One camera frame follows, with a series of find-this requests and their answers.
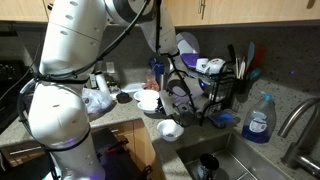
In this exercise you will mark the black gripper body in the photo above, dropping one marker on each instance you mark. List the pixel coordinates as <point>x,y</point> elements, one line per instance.
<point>161,100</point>

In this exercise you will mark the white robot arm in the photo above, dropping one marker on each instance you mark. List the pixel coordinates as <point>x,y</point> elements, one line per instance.
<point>66,50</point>

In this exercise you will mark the small white ceramic bowl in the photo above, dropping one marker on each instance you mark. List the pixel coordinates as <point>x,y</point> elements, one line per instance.
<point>170,128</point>

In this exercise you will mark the purple bowl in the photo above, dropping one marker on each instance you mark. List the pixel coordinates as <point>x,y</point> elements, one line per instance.
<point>190,59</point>

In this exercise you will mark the large white plate in rack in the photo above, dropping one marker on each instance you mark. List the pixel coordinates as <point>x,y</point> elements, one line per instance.
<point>188,43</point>

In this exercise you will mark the plastic bag with orange contents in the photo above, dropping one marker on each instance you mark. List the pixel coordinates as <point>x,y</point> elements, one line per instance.
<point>151,82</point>

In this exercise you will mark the small black round object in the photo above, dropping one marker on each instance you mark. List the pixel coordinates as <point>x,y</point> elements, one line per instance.
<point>123,97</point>

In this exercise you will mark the wooden lower cabinets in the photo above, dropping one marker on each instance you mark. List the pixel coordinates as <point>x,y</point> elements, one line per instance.
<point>140,140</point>

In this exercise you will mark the wooden cabinets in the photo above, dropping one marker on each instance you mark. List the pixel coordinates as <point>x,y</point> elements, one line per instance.
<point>140,140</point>
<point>250,10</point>

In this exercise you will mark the plain white mug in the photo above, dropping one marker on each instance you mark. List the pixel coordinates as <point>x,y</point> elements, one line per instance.
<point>201,64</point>

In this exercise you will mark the white cylinder roll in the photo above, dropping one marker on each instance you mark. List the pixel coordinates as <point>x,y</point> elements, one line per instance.
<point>101,83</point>

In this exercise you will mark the clear plastic bag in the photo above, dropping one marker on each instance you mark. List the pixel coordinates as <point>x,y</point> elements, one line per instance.
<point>96,100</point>

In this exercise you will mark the clear plastic container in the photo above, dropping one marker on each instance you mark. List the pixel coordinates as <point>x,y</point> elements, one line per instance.
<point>223,118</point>

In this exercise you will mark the white mug with print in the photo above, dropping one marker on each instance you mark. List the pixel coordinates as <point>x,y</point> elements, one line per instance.
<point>216,65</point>

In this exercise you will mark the black robot stand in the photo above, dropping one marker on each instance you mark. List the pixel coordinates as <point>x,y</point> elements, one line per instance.
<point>113,163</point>

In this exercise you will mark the black utensil holder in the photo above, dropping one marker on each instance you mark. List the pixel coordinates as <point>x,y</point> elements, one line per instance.
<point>241,86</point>

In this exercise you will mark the black spatula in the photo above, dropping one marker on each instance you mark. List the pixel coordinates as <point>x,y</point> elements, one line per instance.
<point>231,51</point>

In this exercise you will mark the white utensil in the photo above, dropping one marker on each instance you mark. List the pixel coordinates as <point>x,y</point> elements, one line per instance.
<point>242,68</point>

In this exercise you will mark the stainless steel sink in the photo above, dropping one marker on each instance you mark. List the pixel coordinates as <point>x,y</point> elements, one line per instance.
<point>240,160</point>

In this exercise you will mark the teal utensil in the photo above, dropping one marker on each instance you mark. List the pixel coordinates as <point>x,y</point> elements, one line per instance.
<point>256,73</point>

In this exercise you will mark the blue dish soap bottle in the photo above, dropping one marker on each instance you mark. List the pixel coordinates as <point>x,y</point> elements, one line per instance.
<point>258,125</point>

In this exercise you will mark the blue spatula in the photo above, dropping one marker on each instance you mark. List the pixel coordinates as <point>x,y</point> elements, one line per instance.
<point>250,51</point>

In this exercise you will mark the red spatula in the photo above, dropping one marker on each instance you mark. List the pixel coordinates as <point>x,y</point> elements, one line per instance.
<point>259,55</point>

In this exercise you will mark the wooden upper cabinets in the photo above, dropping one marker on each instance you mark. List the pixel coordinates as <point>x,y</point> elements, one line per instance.
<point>250,10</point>

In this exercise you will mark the steel kitchen faucet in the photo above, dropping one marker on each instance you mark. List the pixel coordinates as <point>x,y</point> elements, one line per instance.
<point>296,156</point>

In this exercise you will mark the white wall outlet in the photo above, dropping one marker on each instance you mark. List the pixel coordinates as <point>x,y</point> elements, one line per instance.
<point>110,67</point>

